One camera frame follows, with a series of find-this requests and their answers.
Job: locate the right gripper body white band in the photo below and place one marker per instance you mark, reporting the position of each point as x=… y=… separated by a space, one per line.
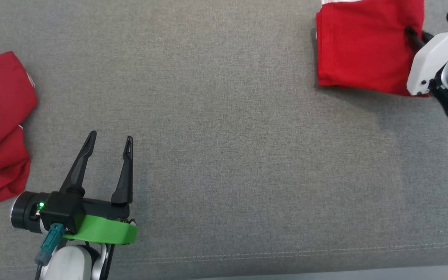
x=428 y=62

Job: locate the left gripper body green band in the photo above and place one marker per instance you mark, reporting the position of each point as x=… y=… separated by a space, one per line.
x=103 y=229

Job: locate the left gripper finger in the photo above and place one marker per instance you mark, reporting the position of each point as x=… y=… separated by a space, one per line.
x=125 y=175
x=78 y=167

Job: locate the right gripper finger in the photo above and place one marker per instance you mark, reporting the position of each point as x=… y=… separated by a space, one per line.
x=412 y=38
x=427 y=36

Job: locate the red shorts white hem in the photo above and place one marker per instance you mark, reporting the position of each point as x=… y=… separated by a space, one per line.
x=364 y=46

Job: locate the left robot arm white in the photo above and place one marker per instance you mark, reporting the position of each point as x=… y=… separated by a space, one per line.
x=72 y=262

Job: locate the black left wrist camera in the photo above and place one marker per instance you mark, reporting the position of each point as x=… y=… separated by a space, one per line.
x=45 y=212

